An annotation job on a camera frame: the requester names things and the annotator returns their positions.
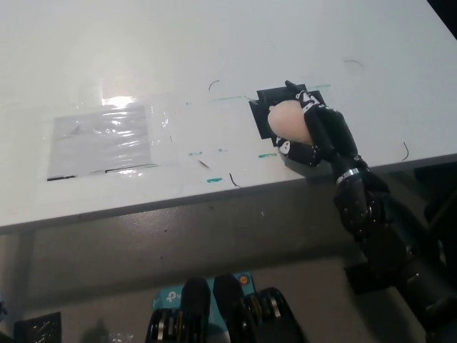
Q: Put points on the black tape mask square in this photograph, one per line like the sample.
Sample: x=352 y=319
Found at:
x=262 y=118

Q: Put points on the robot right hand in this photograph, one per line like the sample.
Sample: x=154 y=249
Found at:
x=332 y=132

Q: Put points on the taped clear plastic sheet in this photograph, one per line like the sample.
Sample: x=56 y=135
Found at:
x=100 y=143

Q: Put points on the robot torso black teal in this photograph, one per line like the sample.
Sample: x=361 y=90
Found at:
x=228 y=303

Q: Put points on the pink dumpling toy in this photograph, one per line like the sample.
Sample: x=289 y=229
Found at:
x=289 y=121

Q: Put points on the white table leg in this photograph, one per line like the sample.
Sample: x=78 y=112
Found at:
x=26 y=271

